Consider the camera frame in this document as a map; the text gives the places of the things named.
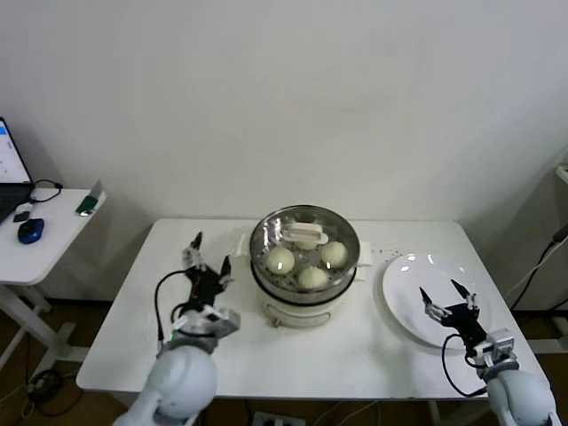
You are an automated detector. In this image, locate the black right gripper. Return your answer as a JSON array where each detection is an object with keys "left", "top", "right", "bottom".
[{"left": 419, "top": 278, "right": 487, "bottom": 350}]

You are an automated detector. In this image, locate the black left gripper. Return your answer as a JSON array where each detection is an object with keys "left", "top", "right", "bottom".
[{"left": 181, "top": 231, "right": 234, "bottom": 312}]

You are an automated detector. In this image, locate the glass lid with white handle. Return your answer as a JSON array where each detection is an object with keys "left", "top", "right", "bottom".
[{"left": 249, "top": 205, "right": 359, "bottom": 292}]

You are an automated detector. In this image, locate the perforated steel steamer basket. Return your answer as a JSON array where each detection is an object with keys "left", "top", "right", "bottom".
[{"left": 248, "top": 204, "right": 360, "bottom": 307}]

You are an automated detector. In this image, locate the white round plate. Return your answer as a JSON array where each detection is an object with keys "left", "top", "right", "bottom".
[{"left": 382, "top": 252, "right": 493, "bottom": 350}]

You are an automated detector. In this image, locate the white electric cooker pot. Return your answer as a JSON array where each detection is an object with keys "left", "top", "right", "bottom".
[{"left": 238, "top": 230, "right": 373, "bottom": 329}]

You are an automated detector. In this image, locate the white side table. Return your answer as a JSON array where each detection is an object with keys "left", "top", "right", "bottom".
[{"left": 0, "top": 188, "right": 108, "bottom": 369}]

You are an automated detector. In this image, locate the grey floor power strip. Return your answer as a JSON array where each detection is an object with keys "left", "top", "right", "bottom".
[{"left": 251, "top": 411, "right": 307, "bottom": 426}]

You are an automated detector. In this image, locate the black laptop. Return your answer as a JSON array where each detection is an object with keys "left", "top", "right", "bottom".
[{"left": 0, "top": 115, "right": 36, "bottom": 223}]

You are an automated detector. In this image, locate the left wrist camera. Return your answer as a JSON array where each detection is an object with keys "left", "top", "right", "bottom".
[{"left": 201, "top": 305, "right": 241, "bottom": 338}]

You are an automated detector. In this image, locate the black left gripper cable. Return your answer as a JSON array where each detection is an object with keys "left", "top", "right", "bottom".
[{"left": 154, "top": 269, "right": 196, "bottom": 354}]

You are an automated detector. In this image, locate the green handled knife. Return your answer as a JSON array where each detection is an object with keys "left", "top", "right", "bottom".
[{"left": 75, "top": 180, "right": 104, "bottom": 218}]

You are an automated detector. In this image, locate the black cable on side table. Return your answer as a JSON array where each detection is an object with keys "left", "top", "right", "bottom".
[{"left": 28, "top": 179, "right": 64, "bottom": 205}]

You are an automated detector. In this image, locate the black floor cable coil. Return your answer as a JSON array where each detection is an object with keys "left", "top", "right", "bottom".
[{"left": 17, "top": 367, "right": 90, "bottom": 418}]

